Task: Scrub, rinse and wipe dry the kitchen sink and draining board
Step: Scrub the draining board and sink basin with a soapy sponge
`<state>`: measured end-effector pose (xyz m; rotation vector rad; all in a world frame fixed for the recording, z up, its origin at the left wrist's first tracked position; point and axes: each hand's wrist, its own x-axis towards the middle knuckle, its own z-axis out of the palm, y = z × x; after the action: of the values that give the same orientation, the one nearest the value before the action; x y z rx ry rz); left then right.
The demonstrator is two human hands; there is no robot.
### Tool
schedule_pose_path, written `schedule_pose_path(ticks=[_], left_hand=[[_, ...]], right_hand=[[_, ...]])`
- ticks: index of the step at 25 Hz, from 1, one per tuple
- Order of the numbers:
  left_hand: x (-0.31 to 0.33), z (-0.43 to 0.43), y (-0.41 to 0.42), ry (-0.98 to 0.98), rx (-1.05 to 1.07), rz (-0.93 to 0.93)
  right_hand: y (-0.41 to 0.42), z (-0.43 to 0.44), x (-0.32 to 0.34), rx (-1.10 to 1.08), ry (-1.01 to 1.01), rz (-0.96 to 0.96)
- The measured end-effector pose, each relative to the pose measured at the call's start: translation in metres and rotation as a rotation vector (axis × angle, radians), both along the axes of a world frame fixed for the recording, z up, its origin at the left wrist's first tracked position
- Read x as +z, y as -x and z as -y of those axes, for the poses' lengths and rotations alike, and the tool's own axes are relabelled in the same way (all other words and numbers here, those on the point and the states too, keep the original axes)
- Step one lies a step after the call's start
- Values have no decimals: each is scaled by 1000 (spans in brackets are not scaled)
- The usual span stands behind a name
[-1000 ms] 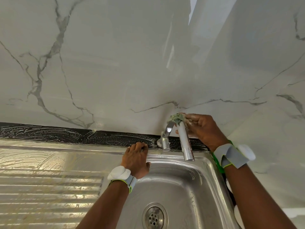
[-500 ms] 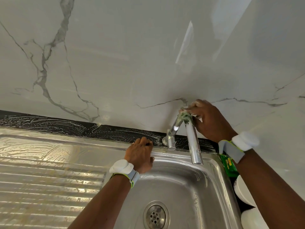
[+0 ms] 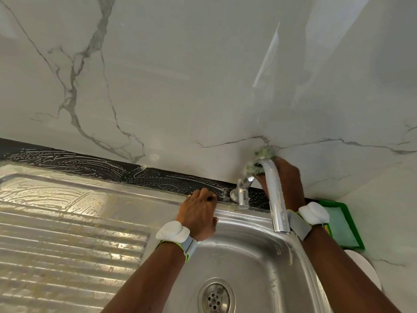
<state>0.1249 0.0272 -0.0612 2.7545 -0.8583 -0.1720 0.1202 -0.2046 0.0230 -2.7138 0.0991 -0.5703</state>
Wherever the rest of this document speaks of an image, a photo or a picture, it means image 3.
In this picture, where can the metal drain strainer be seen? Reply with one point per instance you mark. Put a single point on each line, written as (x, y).
(216, 298)

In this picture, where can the chrome faucet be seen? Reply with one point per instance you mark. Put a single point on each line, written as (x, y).
(277, 198)

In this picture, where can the white bowl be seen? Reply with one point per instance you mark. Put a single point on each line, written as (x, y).
(365, 267)

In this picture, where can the stainless steel sink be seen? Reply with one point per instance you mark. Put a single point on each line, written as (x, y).
(78, 238)

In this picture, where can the green scrub sponge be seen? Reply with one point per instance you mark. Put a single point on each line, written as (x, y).
(262, 154)

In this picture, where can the person's right hand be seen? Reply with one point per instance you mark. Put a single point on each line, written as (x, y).
(290, 182)

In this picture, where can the green soap tray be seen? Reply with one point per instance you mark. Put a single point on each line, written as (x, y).
(345, 225)

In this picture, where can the person's right forearm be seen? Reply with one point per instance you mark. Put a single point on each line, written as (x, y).
(345, 277)

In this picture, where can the white left wrist tracker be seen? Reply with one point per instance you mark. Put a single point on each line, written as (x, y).
(174, 234)

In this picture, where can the person's left forearm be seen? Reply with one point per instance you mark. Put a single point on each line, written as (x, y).
(146, 280)

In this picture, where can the person's left hand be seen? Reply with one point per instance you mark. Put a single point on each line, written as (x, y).
(197, 215)

